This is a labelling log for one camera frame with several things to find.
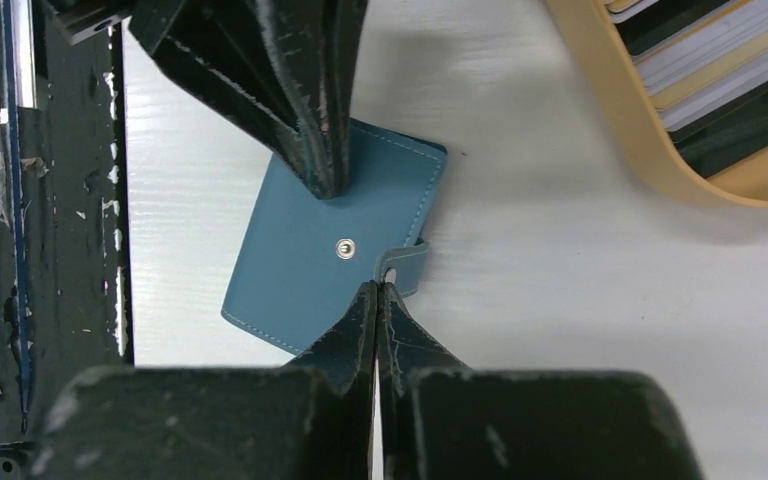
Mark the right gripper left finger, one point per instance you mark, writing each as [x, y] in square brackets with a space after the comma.
[311, 418]

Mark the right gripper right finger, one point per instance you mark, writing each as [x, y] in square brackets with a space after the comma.
[442, 419]

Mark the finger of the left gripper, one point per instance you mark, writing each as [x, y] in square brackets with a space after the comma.
[215, 51]
[312, 48]

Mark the blue card holder wallet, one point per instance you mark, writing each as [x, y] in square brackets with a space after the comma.
[303, 259]

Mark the oval wooden card tray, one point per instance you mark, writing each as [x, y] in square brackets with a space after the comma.
[607, 68]

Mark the upright stack of cards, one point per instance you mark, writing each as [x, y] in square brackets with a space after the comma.
[703, 64]

